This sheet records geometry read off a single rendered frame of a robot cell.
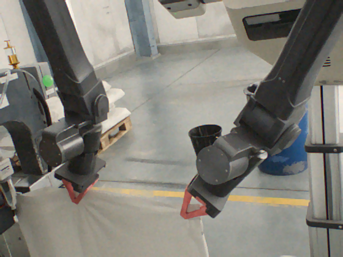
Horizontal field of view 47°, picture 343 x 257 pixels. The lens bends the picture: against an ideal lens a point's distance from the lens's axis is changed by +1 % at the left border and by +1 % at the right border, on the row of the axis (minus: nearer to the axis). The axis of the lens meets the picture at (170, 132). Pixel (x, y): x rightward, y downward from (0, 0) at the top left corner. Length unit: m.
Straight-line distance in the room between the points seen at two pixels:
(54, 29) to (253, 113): 0.34
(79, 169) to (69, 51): 0.25
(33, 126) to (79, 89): 0.33
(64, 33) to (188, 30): 8.65
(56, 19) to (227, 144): 0.33
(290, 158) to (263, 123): 2.44
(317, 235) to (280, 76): 0.90
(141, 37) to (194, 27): 1.27
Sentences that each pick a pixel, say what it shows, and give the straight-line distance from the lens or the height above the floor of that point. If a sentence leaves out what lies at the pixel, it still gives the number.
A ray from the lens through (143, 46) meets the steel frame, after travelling 9.57.
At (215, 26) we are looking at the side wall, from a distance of 9.08.
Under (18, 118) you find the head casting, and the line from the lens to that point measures 0.99.
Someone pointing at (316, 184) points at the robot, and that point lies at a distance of 1.30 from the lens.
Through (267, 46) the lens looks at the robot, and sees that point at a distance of 1.03.
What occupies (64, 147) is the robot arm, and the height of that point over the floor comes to 1.22.
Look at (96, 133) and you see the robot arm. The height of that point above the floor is 1.22.
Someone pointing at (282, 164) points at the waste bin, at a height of 0.09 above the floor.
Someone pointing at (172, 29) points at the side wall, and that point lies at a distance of 9.45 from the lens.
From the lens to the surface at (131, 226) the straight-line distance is 0.84.
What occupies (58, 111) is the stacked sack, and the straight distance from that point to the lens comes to 3.66.
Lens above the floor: 1.45
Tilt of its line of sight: 20 degrees down
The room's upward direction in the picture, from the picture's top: 11 degrees counter-clockwise
